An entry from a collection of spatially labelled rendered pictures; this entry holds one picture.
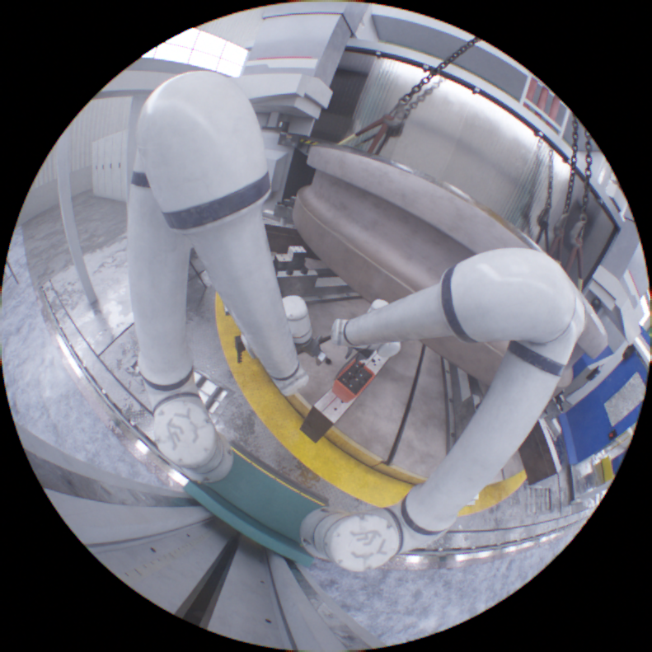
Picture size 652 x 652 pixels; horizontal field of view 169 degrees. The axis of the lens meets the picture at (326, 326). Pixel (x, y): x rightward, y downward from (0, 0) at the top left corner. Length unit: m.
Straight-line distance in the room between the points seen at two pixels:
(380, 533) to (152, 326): 0.62
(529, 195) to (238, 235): 4.85
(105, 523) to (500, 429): 0.48
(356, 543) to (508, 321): 0.49
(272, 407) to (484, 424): 1.60
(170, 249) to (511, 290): 0.44
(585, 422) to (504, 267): 5.55
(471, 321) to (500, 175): 4.40
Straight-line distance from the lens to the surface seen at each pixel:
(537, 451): 2.81
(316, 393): 1.58
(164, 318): 0.43
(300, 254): 1.91
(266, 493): 0.78
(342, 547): 0.55
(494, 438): 0.42
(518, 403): 0.39
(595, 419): 5.69
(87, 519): 0.20
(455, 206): 1.26
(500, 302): 0.26
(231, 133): 0.20
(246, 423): 1.76
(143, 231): 0.35
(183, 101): 0.21
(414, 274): 1.46
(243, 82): 3.25
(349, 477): 1.80
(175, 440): 0.54
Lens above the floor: 1.66
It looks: 42 degrees down
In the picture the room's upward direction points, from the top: 22 degrees clockwise
